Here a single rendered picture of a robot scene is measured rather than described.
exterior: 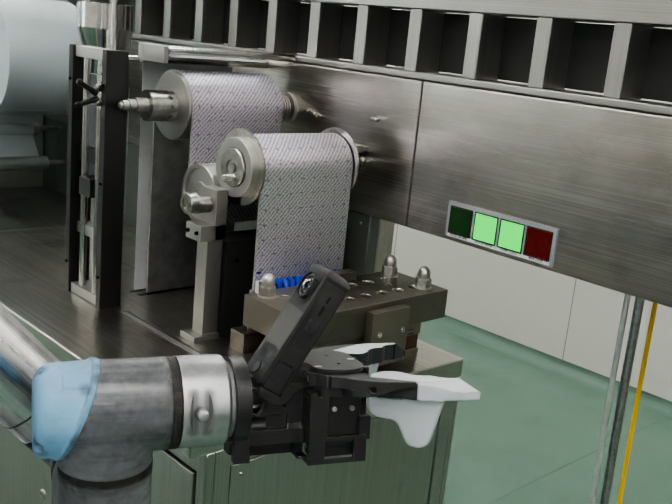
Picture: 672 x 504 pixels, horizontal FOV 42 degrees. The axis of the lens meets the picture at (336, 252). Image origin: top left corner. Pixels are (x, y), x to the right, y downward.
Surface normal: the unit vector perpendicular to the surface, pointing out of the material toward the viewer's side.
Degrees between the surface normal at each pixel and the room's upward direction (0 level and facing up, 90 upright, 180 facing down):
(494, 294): 90
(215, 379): 41
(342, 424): 82
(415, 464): 90
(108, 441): 91
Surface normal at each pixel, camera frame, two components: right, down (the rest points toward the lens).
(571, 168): -0.73, 0.10
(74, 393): 0.27, -0.47
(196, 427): 0.35, 0.13
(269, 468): 0.68, 0.25
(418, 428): -0.22, 0.11
